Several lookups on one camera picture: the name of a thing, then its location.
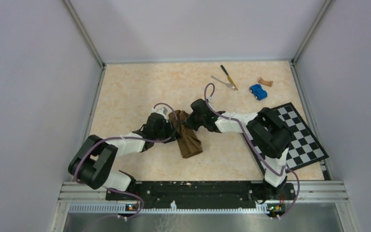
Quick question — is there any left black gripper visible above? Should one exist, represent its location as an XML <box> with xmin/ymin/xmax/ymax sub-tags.
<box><xmin>154</xmin><ymin>119</ymin><xmax>182</xmax><ymax>144</ymax></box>

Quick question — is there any brown cloth napkin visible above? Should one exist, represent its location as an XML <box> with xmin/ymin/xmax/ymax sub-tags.
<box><xmin>169</xmin><ymin>110</ymin><xmax>203</xmax><ymax>159</ymax></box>

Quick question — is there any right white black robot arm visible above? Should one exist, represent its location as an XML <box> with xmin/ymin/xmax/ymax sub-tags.
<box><xmin>184</xmin><ymin>99</ymin><xmax>293</xmax><ymax>200</ymax></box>

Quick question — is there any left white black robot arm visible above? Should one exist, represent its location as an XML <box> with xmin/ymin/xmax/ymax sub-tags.
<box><xmin>68</xmin><ymin>107</ymin><xmax>180</xmax><ymax>200</ymax></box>

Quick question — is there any blue toy car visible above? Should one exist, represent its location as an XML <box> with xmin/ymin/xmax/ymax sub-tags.
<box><xmin>249</xmin><ymin>84</ymin><xmax>268</xmax><ymax>101</ymax></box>

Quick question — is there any small brown wooden piece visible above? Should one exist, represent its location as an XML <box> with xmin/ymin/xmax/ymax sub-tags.
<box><xmin>258</xmin><ymin>77</ymin><xmax>273</xmax><ymax>87</ymax></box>

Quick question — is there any black white checkerboard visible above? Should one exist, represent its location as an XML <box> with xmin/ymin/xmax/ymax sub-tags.
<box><xmin>243</xmin><ymin>102</ymin><xmax>329</xmax><ymax>170</ymax></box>

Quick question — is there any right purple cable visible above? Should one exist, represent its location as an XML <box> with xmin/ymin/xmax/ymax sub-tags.
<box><xmin>204</xmin><ymin>83</ymin><xmax>300</xmax><ymax>219</ymax></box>

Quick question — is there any purple cable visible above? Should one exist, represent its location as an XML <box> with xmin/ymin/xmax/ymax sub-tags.
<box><xmin>72</xmin><ymin>102</ymin><xmax>180</xmax><ymax>221</ymax></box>
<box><xmin>204</xmin><ymin>83</ymin><xmax>300</xmax><ymax>219</ymax></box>

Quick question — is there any black-handled knife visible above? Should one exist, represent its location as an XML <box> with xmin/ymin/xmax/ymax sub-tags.
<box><xmin>220</xmin><ymin>64</ymin><xmax>238</xmax><ymax>91</ymax></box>

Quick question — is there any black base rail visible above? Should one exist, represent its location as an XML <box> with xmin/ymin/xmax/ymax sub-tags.
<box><xmin>105</xmin><ymin>181</ymin><xmax>295</xmax><ymax>209</ymax></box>

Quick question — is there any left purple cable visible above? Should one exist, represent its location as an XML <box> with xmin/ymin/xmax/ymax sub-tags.
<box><xmin>72</xmin><ymin>102</ymin><xmax>180</xmax><ymax>221</ymax></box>

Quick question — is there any aluminium frame rail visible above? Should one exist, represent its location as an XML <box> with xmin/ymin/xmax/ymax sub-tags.
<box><xmin>298</xmin><ymin>180</ymin><xmax>349</xmax><ymax>203</ymax></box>

